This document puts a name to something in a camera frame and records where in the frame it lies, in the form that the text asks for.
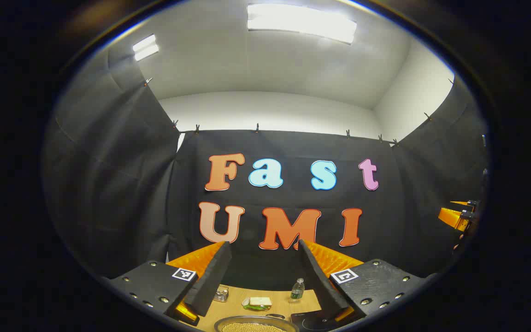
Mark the small white plate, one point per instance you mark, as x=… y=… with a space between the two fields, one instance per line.
x=247 y=306

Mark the small ceiling light panel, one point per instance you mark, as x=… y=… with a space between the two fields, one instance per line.
x=145 y=47

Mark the black induction cooktop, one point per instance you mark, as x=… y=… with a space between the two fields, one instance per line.
x=311 y=322

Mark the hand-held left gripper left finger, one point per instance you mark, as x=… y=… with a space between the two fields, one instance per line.
x=212 y=276

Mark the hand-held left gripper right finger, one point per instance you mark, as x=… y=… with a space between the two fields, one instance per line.
x=321 y=281

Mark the black backdrop cloth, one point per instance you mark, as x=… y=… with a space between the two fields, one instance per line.
x=118 y=184

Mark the row of black cloth clips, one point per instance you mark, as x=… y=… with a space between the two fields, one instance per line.
x=256 y=127

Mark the clear plastic water bottle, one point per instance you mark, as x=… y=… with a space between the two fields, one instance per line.
x=297 y=291

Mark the sandwich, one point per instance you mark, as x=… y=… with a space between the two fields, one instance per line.
x=260 y=301

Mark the large ceiling light panel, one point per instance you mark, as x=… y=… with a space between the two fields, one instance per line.
x=300 y=23

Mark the pile of soybeans in pot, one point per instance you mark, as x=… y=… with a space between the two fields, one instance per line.
x=254 y=328

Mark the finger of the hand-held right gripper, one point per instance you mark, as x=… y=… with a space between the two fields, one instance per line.
x=463 y=203
x=452 y=216

